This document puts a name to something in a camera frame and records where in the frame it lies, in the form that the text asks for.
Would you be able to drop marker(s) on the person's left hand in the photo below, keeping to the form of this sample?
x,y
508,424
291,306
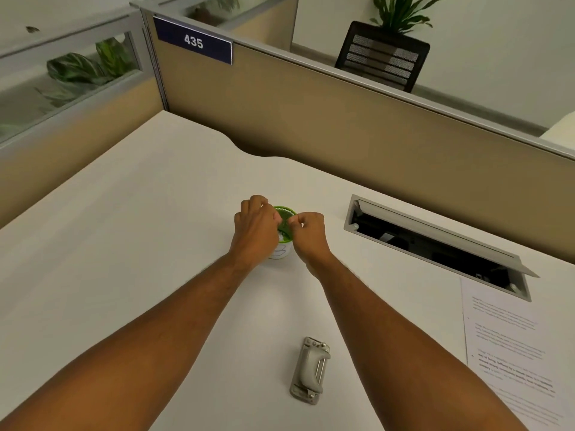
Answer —
x,y
256,233

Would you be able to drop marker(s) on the person's right hand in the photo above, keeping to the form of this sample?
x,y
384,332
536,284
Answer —
x,y
310,240

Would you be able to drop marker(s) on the green rimmed white cup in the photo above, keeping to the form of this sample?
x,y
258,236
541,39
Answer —
x,y
280,252

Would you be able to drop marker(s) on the grey metal hole punch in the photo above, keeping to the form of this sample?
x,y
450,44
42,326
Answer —
x,y
310,368

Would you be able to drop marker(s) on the white printed paper sheet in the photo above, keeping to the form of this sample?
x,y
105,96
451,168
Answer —
x,y
503,305

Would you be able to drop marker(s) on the person's right forearm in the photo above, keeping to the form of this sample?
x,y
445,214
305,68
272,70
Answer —
x,y
404,354

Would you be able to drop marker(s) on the person's left forearm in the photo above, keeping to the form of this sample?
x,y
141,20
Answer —
x,y
135,345

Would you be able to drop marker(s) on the white desk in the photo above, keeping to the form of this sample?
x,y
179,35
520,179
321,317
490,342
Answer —
x,y
135,219

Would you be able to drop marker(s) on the white curved desk divider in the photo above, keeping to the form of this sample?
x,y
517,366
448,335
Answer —
x,y
561,130

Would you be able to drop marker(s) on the wide beige partition panel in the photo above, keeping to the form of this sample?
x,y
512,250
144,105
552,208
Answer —
x,y
359,130

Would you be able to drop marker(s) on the black mesh office chair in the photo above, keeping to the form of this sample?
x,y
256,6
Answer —
x,y
346,53

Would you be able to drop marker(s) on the blue number label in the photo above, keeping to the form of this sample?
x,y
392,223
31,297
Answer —
x,y
193,40

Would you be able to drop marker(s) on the beige side partition panel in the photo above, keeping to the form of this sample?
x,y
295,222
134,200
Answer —
x,y
67,152

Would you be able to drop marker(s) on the glass topped beige partition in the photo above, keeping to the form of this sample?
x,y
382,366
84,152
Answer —
x,y
265,26

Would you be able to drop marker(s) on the striped leaf green plant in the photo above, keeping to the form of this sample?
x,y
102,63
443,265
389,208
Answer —
x,y
72,71

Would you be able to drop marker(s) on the long leaf green plant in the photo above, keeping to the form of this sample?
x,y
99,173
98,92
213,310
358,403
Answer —
x,y
404,13

